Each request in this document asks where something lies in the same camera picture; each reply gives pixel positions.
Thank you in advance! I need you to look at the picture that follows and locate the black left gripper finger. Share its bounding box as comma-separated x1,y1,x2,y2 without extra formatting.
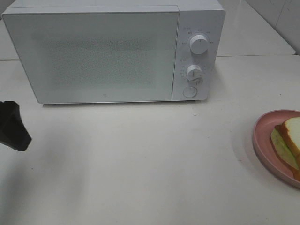
0,101,32,151

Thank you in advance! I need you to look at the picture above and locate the white microwave door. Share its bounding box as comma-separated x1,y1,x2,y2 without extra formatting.
3,12,179,104

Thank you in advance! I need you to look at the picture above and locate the white microwave knob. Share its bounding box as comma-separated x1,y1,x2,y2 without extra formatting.
186,65,203,82
189,34,208,55

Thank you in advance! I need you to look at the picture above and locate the pink round plate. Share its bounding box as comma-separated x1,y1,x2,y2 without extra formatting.
252,109,300,188

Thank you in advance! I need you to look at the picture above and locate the white bread sandwich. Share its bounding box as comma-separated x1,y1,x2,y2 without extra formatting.
270,117,300,181

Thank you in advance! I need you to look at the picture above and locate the white microwave oven body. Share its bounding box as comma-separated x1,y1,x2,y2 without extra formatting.
2,0,225,103

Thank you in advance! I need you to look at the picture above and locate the round white door button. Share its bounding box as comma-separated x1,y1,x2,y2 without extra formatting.
183,87,197,98

